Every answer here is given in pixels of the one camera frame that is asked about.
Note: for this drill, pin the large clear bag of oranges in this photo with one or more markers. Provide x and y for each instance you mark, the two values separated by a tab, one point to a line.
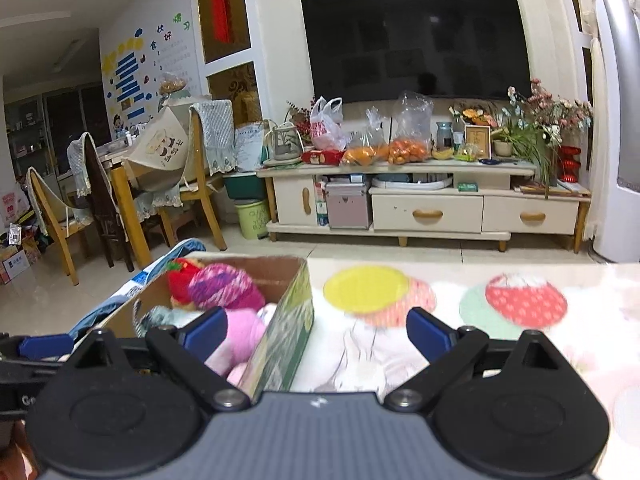
407	152

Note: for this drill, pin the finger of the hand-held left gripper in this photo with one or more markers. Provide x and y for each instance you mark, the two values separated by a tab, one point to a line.
45	345

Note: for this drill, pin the glass display cabinet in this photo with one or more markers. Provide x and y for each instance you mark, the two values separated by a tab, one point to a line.
65	115

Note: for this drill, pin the dark green storage box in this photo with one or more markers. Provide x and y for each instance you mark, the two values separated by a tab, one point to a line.
243	186

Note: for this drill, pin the clear glass bottle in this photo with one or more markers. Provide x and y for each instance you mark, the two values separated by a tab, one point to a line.
458	130

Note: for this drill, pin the small clear bag of oranges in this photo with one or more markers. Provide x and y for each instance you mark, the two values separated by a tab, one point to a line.
365	155

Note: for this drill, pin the cream TV cabinet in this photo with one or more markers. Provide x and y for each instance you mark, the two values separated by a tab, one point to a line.
425	215

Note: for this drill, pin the black television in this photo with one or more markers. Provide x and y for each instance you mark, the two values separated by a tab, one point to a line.
415	40

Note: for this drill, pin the glass jar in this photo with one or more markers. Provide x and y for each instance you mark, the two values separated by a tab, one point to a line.
443	134

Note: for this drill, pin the bunch of bananas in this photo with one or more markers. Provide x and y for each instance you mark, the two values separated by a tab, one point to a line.
441	154

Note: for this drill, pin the wooden framed picture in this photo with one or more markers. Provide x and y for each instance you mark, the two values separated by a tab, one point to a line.
477	142

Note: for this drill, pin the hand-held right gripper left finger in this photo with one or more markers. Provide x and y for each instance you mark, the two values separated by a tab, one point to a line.
205	332

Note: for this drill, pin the red snack box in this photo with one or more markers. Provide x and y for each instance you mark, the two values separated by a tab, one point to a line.
321	156

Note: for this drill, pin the orange flower arrangement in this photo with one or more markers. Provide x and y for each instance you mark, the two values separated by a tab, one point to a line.
475	115

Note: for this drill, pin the wooden dining table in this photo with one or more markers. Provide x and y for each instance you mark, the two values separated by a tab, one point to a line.
127	200

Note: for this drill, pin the dark wooden chair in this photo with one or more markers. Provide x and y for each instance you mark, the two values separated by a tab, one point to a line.
102	195

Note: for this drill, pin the wooden chair with lace cover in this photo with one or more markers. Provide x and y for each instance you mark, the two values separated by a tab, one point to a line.
212	130

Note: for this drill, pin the red lantern ornament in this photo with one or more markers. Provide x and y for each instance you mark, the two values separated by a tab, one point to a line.
570	162

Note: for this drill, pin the green printed cardboard box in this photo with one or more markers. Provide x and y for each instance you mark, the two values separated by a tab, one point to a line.
285	340

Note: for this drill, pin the grey-blue knit sock ball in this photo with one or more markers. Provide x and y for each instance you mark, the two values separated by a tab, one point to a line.
162	316

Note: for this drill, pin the light wooden chair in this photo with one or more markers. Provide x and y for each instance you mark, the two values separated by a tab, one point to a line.
47	210

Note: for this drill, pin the wall poster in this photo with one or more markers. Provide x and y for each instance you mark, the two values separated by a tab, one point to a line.
130	70

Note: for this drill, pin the white tower air conditioner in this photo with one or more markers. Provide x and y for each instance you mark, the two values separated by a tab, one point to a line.
620	135

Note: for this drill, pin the brown teddy bear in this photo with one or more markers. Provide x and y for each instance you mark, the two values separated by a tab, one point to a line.
182	280

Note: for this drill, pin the pink artificial flower bouquet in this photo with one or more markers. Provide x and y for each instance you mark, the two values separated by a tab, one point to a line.
560	110

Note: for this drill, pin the potted spider plant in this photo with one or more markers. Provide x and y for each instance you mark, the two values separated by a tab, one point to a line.
530	145

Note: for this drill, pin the pastel rabbit print tablecloth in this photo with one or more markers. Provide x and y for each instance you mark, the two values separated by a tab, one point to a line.
500	330

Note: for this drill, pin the white round appliance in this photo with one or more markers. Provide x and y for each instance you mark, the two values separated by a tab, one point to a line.
410	181

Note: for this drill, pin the magenta sock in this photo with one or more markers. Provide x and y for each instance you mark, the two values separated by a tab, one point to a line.
225	285

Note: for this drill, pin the white plastic bag red print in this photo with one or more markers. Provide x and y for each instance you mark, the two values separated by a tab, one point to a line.
325	130

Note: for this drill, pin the pink plush toy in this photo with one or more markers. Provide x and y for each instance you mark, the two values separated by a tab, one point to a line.
242	332

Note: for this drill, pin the silver storage case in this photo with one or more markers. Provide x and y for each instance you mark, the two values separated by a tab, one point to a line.
347	206

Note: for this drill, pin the blue patterned cloth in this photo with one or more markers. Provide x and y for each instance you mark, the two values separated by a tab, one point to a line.
135	285

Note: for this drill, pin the small green packet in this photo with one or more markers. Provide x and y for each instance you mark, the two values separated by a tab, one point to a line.
467	187

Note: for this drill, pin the light green trash bin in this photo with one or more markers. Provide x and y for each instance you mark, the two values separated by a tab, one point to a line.
251	219

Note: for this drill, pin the cream printed tote bag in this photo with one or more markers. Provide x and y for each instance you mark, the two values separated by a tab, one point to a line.
160	145

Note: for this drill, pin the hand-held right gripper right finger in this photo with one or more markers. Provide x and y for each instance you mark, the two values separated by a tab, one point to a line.
430	332

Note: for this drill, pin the red knot wall hanging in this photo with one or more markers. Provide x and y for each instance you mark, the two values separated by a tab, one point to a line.
220	15

